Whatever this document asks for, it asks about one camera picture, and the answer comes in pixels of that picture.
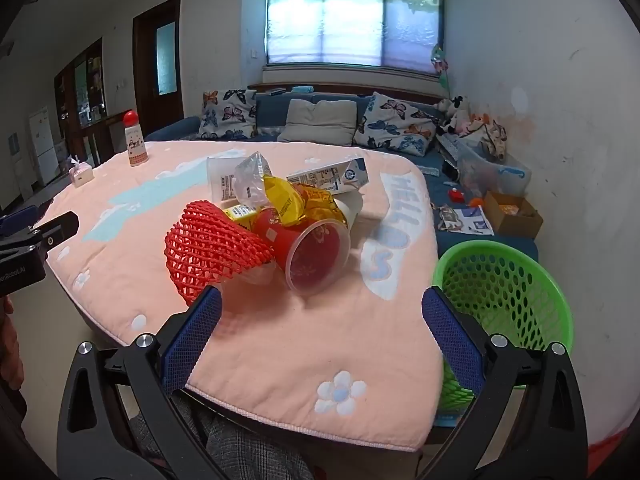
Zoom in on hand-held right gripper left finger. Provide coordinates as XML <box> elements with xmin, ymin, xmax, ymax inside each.
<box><xmin>56</xmin><ymin>285</ymin><xmax>236</xmax><ymax>480</ymax></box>

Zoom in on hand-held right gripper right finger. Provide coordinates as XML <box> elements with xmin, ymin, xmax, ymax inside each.
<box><xmin>421</xmin><ymin>286</ymin><xmax>588</xmax><ymax>480</ymax></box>

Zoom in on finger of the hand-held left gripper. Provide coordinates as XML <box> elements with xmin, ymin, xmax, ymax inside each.
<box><xmin>0</xmin><ymin>204</ymin><xmax>45</xmax><ymax>241</ymax></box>
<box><xmin>27</xmin><ymin>211</ymin><xmax>81</xmax><ymax>261</ymax></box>

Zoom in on green plastic basket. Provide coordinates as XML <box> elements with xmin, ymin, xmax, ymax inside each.
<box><xmin>431</xmin><ymin>240</ymin><xmax>573</xmax><ymax>416</ymax></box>

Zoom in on red foam fruit net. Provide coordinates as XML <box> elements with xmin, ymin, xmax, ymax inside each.
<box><xmin>164</xmin><ymin>200</ymin><xmax>277</xmax><ymax>306</ymax></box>

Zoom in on red plastic cup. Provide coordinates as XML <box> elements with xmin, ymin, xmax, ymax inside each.
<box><xmin>250</xmin><ymin>207</ymin><xmax>351</xmax><ymax>296</ymax></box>

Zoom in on person's left forearm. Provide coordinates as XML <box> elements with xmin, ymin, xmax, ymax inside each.
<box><xmin>0</xmin><ymin>296</ymin><xmax>23</xmax><ymax>401</ymax></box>

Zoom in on small white gift box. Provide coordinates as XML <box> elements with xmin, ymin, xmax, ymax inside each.
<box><xmin>69</xmin><ymin>156</ymin><xmax>95</xmax><ymax>188</ymax></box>

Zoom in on white refrigerator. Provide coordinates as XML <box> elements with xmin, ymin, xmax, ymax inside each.
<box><xmin>27</xmin><ymin>106</ymin><xmax>61</xmax><ymax>186</ymax></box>

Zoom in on pink printed blanket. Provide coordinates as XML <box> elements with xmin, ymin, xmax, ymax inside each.
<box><xmin>44</xmin><ymin>139</ymin><xmax>446</xmax><ymax>453</ymax></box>

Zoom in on white bottle with red cap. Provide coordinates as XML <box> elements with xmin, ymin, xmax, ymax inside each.
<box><xmin>122</xmin><ymin>110</ymin><xmax>148</xmax><ymax>167</ymax></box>

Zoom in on person's plaid trousers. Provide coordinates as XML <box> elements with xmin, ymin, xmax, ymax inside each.
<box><xmin>130</xmin><ymin>390</ymin><xmax>313</xmax><ymax>480</ymax></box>

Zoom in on blue white booklet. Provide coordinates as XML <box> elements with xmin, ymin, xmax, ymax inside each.
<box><xmin>450</xmin><ymin>204</ymin><xmax>495</xmax><ymax>236</ymax></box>

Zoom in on printed plastic packet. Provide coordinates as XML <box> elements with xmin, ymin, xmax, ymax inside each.
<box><xmin>435</xmin><ymin>205</ymin><xmax>463</xmax><ymax>231</ymax></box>

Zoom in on cardboard box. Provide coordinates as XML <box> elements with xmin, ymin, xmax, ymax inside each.
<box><xmin>482</xmin><ymin>190</ymin><xmax>544</xmax><ymax>239</ymax></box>

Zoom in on dark wooden cabinet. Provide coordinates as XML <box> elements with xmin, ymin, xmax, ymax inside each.
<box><xmin>54</xmin><ymin>37</ymin><xmax>108</xmax><ymax>161</ymax></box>

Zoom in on white labelled plastic cup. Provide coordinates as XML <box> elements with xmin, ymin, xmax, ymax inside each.
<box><xmin>206</xmin><ymin>156</ymin><xmax>251</xmax><ymax>202</ymax></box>

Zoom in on yellow snack wrapper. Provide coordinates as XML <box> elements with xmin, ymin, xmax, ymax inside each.
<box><xmin>262</xmin><ymin>174</ymin><xmax>346</xmax><ymax>231</ymax></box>

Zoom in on clear plastic bag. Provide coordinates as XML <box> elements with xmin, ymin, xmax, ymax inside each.
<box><xmin>234</xmin><ymin>151</ymin><xmax>273</xmax><ymax>208</ymax></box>

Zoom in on toy burrito wrap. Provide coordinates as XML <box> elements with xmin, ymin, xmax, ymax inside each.
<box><xmin>332</xmin><ymin>192</ymin><xmax>365</xmax><ymax>231</ymax></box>

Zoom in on clear plastic storage box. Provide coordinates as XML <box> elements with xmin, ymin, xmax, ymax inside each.
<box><xmin>452</xmin><ymin>135</ymin><xmax>532</xmax><ymax>196</ymax></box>

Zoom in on red plastic stool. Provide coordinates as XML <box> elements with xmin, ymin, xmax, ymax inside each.
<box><xmin>587</xmin><ymin>430</ymin><xmax>631</xmax><ymax>466</ymax></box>

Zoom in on dark wooden door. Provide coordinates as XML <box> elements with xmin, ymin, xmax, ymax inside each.
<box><xmin>132</xmin><ymin>0</ymin><xmax>182</xmax><ymax>133</ymax></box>

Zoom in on butterfly print pillow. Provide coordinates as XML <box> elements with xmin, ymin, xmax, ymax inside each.
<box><xmin>197</xmin><ymin>89</ymin><xmax>258</xmax><ymax>141</ymax></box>
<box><xmin>352</xmin><ymin>91</ymin><xmax>446</xmax><ymax>157</ymax></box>

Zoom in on white blue milk carton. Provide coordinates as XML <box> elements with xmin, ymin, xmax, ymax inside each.
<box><xmin>286</xmin><ymin>157</ymin><xmax>371</xmax><ymax>196</ymax></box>

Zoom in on patterned beige cloth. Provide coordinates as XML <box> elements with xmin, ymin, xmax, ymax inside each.
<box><xmin>475</xmin><ymin>120</ymin><xmax>508</xmax><ymax>161</ymax></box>

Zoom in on black white plush toy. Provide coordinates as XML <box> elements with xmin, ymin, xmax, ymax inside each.
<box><xmin>434</xmin><ymin>95</ymin><xmax>471</xmax><ymax>133</ymax></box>

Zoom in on blue sofa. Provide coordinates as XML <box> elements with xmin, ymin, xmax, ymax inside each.
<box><xmin>145</xmin><ymin>92</ymin><xmax>538</xmax><ymax>261</ymax></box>

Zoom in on beige pillow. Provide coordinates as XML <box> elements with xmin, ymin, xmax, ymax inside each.
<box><xmin>276</xmin><ymin>98</ymin><xmax>358</xmax><ymax>148</ymax></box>

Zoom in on colourful pinwheel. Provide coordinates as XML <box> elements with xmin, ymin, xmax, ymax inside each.
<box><xmin>430</xmin><ymin>42</ymin><xmax>453</xmax><ymax>98</ymax></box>

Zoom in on window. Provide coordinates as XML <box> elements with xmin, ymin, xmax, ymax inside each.
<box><xmin>265</xmin><ymin>0</ymin><xmax>446</xmax><ymax>78</ymax></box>

